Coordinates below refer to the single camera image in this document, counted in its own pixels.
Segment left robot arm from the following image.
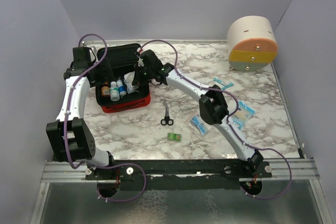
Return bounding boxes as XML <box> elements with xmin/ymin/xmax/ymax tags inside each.
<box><xmin>46</xmin><ymin>47</ymin><xmax>116</xmax><ymax>179</ymax></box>

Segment brown bottle orange cap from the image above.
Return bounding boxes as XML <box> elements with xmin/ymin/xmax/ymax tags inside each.
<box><xmin>101</xmin><ymin>81</ymin><xmax>110</xmax><ymax>98</ymax></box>

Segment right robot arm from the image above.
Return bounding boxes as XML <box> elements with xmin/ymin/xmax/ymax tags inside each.
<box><xmin>133</xmin><ymin>48</ymin><xmax>264</xmax><ymax>177</ymax></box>

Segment white bottle blue label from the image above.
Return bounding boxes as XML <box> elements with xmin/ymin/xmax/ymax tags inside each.
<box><xmin>116</xmin><ymin>78</ymin><xmax>127</xmax><ymax>97</ymax></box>

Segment teal wrapped swab pieces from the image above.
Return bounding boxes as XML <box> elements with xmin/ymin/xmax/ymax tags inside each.
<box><xmin>213</xmin><ymin>78</ymin><xmax>234</xmax><ymax>90</ymax></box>

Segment round pastel drawer cabinet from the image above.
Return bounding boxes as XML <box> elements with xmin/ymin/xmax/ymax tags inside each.
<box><xmin>227</xmin><ymin>16</ymin><xmax>278</xmax><ymax>72</ymax></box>

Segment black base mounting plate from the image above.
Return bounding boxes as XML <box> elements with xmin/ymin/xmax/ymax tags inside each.
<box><xmin>86</xmin><ymin>159</ymin><xmax>272</xmax><ymax>191</ymax></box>

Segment aluminium frame rail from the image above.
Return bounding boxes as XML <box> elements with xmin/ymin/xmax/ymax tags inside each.
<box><xmin>41</xmin><ymin>158</ymin><xmax>320</xmax><ymax>183</ymax></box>

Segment clear bottle green label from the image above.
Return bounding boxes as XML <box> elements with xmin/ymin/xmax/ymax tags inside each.
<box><xmin>110</xmin><ymin>81</ymin><xmax>120</xmax><ymax>102</ymax></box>

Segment black handled scissors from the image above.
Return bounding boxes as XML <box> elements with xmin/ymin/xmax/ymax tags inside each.
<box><xmin>160</xmin><ymin>101</ymin><xmax>174</xmax><ymax>126</ymax></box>

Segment red black medicine case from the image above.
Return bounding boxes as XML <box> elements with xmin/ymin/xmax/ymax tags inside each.
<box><xmin>95</xmin><ymin>43</ymin><xmax>151</xmax><ymax>113</ymax></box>

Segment blue yellow plaster pack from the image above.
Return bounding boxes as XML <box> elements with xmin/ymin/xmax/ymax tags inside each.
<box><xmin>232</xmin><ymin>101</ymin><xmax>255</xmax><ymax>130</ymax></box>

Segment white gauze clear bag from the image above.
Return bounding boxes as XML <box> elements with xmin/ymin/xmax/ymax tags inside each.
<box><xmin>124</xmin><ymin>71</ymin><xmax>139</xmax><ymax>94</ymax></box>

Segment small green box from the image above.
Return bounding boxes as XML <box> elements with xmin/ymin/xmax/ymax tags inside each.
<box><xmin>167</xmin><ymin>133</ymin><xmax>182</xmax><ymax>142</ymax></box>

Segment blue packets clear bag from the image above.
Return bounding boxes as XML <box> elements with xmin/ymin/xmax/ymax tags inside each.
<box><xmin>190</xmin><ymin>114</ymin><xmax>208</xmax><ymax>136</ymax></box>

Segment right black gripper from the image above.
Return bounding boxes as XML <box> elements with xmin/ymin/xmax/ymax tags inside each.
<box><xmin>132</xmin><ymin>64</ymin><xmax>153</xmax><ymax>87</ymax></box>

